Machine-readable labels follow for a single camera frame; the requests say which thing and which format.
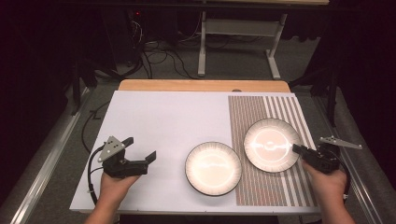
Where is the white board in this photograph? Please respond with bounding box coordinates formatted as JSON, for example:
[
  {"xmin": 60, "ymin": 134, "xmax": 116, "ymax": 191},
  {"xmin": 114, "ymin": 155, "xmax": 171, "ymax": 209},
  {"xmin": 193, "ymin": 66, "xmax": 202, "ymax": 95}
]
[{"xmin": 68, "ymin": 90, "xmax": 322, "ymax": 217}]

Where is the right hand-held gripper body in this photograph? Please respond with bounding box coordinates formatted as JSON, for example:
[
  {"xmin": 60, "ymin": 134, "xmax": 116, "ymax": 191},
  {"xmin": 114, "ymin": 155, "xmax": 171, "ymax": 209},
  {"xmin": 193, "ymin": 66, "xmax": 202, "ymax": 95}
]
[{"xmin": 300, "ymin": 135, "xmax": 364, "ymax": 175}]

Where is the black floor cable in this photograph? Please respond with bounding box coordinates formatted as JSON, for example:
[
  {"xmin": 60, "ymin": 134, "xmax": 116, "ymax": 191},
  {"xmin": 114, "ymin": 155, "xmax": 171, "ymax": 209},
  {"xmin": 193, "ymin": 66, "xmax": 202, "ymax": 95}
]
[{"xmin": 80, "ymin": 100, "xmax": 112, "ymax": 154}]

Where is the person's right hand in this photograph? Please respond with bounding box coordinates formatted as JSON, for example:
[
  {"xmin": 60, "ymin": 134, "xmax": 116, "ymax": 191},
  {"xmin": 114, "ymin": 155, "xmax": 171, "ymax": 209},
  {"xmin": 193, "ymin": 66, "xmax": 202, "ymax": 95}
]
[{"xmin": 301, "ymin": 160, "xmax": 348, "ymax": 201}]

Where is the person's left hand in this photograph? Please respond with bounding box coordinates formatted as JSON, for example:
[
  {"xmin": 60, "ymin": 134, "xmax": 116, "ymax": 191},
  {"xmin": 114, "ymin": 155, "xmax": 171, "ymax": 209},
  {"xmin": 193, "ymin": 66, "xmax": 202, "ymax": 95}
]
[{"xmin": 99, "ymin": 172, "xmax": 141, "ymax": 203}]

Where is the black metal stand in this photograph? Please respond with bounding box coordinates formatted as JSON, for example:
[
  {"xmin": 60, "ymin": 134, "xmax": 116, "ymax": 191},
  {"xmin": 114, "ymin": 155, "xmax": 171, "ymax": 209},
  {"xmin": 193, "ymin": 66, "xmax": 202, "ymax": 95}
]
[
  {"xmin": 289, "ymin": 67, "xmax": 340, "ymax": 128},
  {"xmin": 70, "ymin": 59, "xmax": 98, "ymax": 117}
]

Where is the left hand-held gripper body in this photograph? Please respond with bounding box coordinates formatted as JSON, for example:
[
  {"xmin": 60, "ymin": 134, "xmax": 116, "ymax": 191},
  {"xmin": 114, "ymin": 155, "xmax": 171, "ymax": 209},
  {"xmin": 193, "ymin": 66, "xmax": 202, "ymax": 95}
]
[{"xmin": 96, "ymin": 135, "xmax": 150, "ymax": 179}]

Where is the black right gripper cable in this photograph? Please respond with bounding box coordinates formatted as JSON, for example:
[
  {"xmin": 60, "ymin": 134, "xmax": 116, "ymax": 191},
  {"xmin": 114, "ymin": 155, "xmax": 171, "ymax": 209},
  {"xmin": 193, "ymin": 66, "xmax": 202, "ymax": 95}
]
[{"xmin": 336, "ymin": 154, "xmax": 352, "ymax": 201}]

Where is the white metal desk frame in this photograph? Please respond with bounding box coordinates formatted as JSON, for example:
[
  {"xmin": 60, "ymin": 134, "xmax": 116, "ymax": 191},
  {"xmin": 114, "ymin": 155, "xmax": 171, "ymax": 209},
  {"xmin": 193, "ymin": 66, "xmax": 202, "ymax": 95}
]
[{"xmin": 197, "ymin": 10, "xmax": 289, "ymax": 80}]

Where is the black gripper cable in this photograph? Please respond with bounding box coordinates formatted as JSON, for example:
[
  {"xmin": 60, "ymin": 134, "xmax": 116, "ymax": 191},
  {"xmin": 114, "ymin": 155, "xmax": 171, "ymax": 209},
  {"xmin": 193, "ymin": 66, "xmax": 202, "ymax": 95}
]
[
  {"xmin": 86, "ymin": 146, "xmax": 106, "ymax": 207},
  {"xmin": 336, "ymin": 154, "xmax": 352, "ymax": 201}
]

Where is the dark device with red light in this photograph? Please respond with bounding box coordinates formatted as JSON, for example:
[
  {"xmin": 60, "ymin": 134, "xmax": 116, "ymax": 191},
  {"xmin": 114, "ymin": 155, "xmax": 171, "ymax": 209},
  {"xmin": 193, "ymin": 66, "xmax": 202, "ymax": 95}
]
[{"xmin": 102, "ymin": 8, "xmax": 142, "ymax": 70}]

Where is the striped placemat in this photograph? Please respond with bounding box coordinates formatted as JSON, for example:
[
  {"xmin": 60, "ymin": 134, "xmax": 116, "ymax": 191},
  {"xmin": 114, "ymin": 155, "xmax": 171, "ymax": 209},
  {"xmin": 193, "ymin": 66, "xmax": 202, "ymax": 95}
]
[{"xmin": 227, "ymin": 94, "xmax": 319, "ymax": 207}]

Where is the tangle of floor cables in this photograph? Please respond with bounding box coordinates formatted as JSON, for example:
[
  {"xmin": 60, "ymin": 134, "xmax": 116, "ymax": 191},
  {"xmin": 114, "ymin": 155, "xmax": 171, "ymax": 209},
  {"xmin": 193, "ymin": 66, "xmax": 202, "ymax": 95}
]
[{"xmin": 124, "ymin": 18, "xmax": 200, "ymax": 80}]

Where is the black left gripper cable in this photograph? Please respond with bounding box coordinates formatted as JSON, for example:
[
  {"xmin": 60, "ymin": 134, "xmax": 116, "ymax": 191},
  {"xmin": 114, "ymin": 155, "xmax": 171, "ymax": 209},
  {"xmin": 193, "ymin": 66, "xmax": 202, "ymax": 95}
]
[{"xmin": 86, "ymin": 146, "xmax": 106, "ymax": 207}]

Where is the white plate with dark rim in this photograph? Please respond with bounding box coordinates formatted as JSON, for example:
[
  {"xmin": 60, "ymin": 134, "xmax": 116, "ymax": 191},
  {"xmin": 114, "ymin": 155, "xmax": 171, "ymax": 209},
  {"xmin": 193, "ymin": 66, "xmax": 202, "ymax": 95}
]
[
  {"xmin": 243, "ymin": 117, "xmax": 303, "ymax": 174},
  {"xmin": 184, "ymin": 141, "xmax": 243, "ymax": 197}
]

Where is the metal floor rail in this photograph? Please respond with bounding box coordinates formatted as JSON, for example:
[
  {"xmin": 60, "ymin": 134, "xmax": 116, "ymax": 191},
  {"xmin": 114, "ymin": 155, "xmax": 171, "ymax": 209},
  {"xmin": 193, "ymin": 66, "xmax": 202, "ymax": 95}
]
[
  {"xmin": 9, "ymin": 87, "xmax": 95, "ymax": 224},
  {"xmin": 313, "ymin": 95, "xmax": 385, "ymax": 224}
]

